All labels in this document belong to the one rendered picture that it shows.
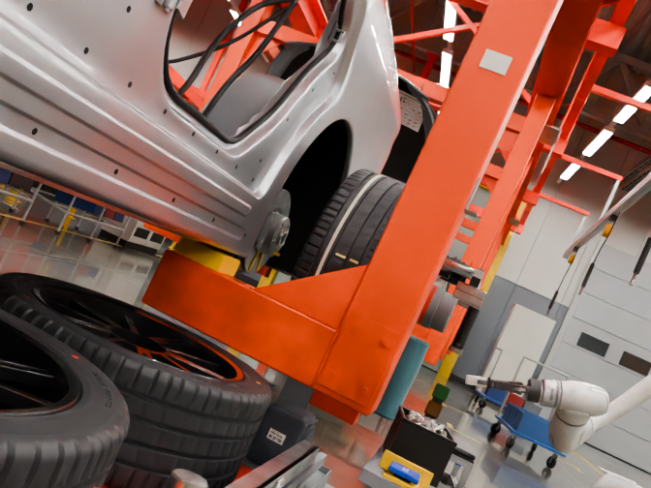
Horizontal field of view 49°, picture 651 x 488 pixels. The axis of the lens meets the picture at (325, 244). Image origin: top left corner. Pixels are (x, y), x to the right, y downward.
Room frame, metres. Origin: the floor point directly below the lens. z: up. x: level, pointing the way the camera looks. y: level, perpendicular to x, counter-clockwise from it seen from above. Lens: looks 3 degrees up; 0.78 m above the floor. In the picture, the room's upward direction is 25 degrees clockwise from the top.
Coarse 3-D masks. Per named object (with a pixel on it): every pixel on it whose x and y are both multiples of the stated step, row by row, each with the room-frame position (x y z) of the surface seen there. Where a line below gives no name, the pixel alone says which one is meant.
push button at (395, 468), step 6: (396, 462) 1.61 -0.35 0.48; (390, 468) 1.55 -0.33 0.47; (396, 468) 1.55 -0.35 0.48; (402, 468) 1.58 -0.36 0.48; (396, 474) 1.56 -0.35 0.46; (402, 474) 1.54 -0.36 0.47; (408, 474) 1.54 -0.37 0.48; (414, 474) 1.57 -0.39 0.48; (408, 480) 1.54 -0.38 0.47; (414, 480) 1.54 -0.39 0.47
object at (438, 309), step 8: (432, 288) 2.28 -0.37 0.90; (440, 288) 2.29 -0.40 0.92; (432, 296) 2.25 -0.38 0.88; (440, 296) 2.25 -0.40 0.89; (448, 296) 2.27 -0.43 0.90; (424, 304) 2.25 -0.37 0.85; (432, 304) 2.25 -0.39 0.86; (440, 304) 2.25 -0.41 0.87; (448, 304) 2.25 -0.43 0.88; (456, 304) 2.32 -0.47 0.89; (424, 312) 2.25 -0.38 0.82; (432, 312) 2.25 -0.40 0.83; (440, 312) 2.24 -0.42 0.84; (448, 312) 2.24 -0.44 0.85; (424, 320) 2.27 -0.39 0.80; (432, 320) 2.26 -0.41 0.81; (440, 320) 2.25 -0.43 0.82; (448, 320) 2.28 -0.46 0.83; (432, 328) 2.30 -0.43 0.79; (440, 328) 2.27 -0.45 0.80
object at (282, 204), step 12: (288, 192) 2.49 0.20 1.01; (276, 204) 2.43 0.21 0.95; (288, 204) 2.55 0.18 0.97; (276, 216) 2.43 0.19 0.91; (288, 216) 2.61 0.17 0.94; (276, 228) 2.40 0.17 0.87; (288, 228) 2.49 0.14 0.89; (264, 240) 2.41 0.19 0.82; (252, 252) 2.41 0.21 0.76; (264, 252) 2.45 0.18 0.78; (240, 264) 2.42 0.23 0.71
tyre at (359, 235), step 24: (336, 192) 2.14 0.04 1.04; (384, 192) 2.17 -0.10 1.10; (336, 216) 2.10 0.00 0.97; (360, 216) 2.09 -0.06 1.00; (384, 216) 2.10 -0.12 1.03; (312, 240) 2.08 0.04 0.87; (336, 240) 2.07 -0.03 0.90; (360, 240) 2.06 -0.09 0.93; (312, 264) 2.08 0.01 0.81; (336, 264) 2.06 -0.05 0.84; (360, 264) 2.05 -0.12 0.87
